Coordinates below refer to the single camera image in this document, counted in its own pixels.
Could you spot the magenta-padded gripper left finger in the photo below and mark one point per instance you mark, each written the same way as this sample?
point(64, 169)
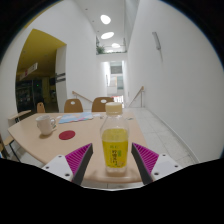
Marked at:
point(60, 165)

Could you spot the yellow drink bottle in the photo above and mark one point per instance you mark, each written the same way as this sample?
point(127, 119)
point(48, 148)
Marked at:
point(114, 146)

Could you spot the wooden stair handrail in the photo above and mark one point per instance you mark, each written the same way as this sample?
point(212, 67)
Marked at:
point(81, 96)
point(138, 92)

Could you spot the dark shop shelf unit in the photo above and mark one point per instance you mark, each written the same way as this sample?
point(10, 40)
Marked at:
point(28, 95)

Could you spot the white mug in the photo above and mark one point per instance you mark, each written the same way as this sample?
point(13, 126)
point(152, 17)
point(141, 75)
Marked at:
point(45, 125)

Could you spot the small wooden chair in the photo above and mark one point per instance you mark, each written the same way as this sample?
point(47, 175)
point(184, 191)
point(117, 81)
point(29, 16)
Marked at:
point(40, 107)

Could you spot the wooden chair with black legs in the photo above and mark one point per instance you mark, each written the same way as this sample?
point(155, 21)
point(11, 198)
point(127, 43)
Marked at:
point(6, 141)

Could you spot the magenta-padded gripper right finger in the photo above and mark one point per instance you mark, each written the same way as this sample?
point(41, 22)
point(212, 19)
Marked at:
point(163, 164)

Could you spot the flat round red coaster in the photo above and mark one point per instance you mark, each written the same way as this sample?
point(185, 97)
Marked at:
point(66, 135)

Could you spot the grey wall lamp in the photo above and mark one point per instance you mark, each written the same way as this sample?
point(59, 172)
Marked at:
point(156, 40)

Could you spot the round ceiling lights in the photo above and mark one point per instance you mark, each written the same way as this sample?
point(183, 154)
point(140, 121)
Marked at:
point(107, 35)

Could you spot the wooden chair with oval hole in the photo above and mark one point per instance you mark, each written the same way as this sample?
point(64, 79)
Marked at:
point(73, 106)
point(101, 105)

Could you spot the green balcony plant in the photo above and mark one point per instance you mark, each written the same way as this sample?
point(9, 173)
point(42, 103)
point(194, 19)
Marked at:
point(100, 50)

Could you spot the hanging white sign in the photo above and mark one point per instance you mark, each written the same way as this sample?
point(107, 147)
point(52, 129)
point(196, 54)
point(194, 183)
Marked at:
point(29, 70)

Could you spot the small wooden side table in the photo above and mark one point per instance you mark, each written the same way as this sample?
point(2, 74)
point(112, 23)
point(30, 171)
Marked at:
point(20, 115)

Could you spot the pastel colourful booklet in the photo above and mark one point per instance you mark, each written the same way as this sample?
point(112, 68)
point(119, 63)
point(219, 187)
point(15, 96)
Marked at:
point(75, 117)

